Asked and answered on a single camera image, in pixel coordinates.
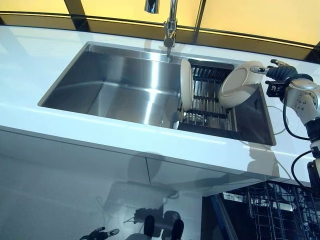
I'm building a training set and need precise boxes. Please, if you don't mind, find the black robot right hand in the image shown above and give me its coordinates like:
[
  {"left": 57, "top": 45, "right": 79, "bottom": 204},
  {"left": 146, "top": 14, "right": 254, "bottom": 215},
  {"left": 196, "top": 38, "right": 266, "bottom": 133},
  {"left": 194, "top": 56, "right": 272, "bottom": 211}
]
[{"left": 250, "top": 59, "right": 298, "bottom": 85}]

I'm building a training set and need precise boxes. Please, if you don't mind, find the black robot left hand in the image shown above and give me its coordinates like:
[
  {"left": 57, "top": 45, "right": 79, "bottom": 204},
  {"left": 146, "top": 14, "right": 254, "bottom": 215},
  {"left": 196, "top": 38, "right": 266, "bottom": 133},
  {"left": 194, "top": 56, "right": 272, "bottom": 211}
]
[{"left": 81, "top": 226, "right": 121, "bottom": 240}]

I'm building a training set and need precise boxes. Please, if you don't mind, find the cream ceramic plate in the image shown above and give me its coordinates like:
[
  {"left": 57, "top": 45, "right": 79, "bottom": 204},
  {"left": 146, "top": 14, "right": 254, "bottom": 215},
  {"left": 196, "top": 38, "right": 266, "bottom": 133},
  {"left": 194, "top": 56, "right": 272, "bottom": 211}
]
[
  {"left": 179, "top": 58, "right": 195, "bottom": 112},
  {"left": 218, "top": 60, "right": 267, "bottom": 109}
]

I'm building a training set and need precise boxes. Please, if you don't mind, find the black built-in dishwasher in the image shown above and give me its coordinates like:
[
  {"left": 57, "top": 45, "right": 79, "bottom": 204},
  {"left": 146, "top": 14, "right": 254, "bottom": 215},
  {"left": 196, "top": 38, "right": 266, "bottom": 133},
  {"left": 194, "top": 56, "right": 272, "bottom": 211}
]
[{"left": 202, "top": 179, "right": 320, "bottom": 240}]

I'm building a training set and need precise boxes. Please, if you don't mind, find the glossy white cabinet door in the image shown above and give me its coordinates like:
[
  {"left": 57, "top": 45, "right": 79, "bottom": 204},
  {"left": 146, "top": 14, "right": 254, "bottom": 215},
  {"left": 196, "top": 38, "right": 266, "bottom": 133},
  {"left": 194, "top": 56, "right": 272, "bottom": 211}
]
[
  {"left": 0, "top": 126, "right": 151, "bottom": 201},
  {"left": 146, "top": 156, "right": 251, "bottom": 198}
]

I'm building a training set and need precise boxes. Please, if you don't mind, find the black sink drying rack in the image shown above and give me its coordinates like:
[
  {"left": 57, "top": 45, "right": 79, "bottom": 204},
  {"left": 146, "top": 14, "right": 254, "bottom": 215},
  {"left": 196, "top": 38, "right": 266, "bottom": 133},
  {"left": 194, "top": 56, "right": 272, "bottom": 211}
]
[{"left": 177, "top": 58, "right": 238, "bottom": 138}]

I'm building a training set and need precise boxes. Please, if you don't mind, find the chrome kitchen faucet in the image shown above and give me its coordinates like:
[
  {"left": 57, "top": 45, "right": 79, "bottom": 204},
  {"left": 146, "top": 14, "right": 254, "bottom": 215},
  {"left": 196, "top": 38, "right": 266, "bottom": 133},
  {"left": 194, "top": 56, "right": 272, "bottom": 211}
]
[{"left": 143, "top": 0, "right": 180, "bottom": 60}]

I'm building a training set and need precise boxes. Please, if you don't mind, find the stainless steel sink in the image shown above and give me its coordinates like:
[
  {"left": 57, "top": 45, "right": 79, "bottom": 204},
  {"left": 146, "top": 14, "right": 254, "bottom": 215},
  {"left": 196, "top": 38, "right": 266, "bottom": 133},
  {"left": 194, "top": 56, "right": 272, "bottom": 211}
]
[{"left": 37, "top": 41, "right": 277, "bottom": 146}]

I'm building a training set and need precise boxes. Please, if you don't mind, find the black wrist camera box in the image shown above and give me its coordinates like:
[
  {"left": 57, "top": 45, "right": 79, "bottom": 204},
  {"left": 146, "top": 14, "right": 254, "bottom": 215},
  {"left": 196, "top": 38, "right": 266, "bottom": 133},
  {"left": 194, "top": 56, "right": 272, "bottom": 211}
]
[{"left": 265, "top": 79, "right": 288, "bottom": 98}]

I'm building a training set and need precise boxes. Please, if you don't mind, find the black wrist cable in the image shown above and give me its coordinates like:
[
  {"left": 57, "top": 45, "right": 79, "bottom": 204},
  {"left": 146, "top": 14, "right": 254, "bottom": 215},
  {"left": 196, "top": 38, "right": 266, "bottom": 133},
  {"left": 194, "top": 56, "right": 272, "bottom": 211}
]
[{"left": 283, "top": 94, "right": 320, "bottom": 188}]

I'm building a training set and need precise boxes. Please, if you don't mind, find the dishwasher lower wire rack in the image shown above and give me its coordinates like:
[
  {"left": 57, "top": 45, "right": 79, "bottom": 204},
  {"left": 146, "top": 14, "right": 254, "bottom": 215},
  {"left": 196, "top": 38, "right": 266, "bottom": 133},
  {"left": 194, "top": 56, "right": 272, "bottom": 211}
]
[{"left": 246, "top": 182, "right": 320, "bottom": 240}]

